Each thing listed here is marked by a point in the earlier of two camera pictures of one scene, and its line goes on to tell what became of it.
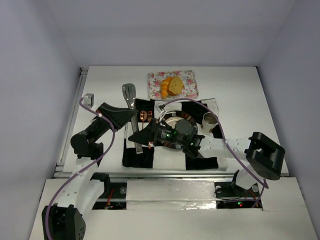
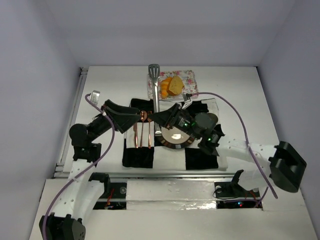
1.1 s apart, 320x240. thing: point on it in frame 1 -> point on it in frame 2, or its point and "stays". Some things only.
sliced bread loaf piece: x=175 y=86 stays
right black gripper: x=152 y=133 -> x=173 y=117
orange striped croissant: x=164 y=84 stays
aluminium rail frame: x=59 y=172 stays
